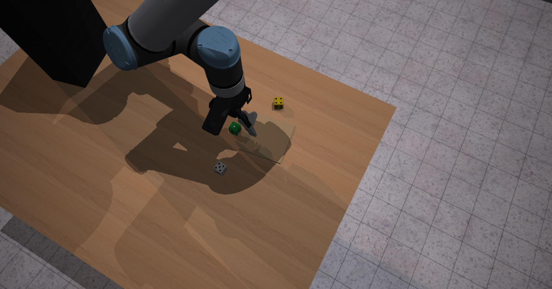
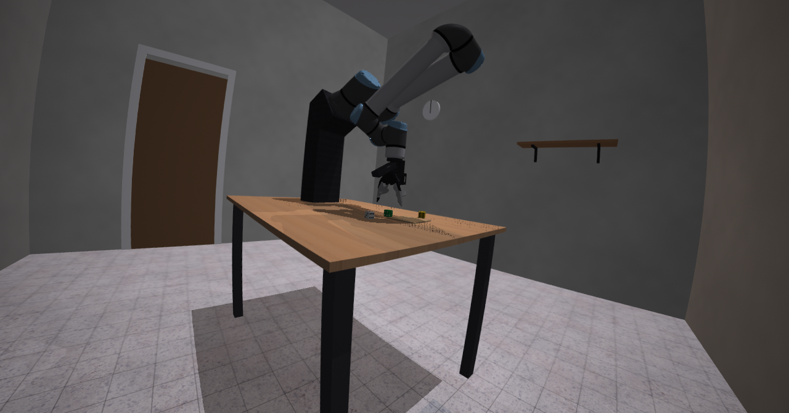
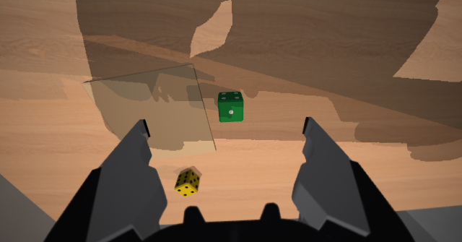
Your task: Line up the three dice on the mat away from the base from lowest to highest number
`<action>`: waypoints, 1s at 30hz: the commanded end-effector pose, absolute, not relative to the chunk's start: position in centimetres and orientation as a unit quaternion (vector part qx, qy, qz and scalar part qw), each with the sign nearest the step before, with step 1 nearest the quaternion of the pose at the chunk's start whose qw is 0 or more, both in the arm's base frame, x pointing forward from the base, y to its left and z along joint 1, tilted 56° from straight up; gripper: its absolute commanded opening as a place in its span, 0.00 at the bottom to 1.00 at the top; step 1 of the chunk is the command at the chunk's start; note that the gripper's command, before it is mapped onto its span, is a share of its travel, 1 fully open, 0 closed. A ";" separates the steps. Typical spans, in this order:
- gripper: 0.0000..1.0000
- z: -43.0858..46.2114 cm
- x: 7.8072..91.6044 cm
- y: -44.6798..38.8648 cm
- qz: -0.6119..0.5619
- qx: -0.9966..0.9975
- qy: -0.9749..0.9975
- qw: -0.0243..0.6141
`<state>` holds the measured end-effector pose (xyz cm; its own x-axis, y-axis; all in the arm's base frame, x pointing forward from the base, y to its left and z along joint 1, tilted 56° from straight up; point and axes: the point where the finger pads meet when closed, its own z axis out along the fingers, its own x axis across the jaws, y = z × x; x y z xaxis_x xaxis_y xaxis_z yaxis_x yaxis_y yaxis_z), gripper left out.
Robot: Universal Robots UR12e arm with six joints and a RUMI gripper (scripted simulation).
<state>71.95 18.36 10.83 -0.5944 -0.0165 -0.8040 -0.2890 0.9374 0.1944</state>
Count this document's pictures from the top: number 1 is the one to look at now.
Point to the grey die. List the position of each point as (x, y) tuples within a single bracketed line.
[(220, 168)]

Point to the green die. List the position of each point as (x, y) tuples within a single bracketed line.
[(235, 128)]

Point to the yellow die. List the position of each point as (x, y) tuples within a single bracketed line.
[(278, 102)]

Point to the tan flat mat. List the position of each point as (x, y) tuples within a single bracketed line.
[(272, 138)]

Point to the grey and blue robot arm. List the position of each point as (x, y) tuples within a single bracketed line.
[(160, 29)]

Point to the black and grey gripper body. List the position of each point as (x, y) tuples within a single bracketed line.
[(241, 99)]

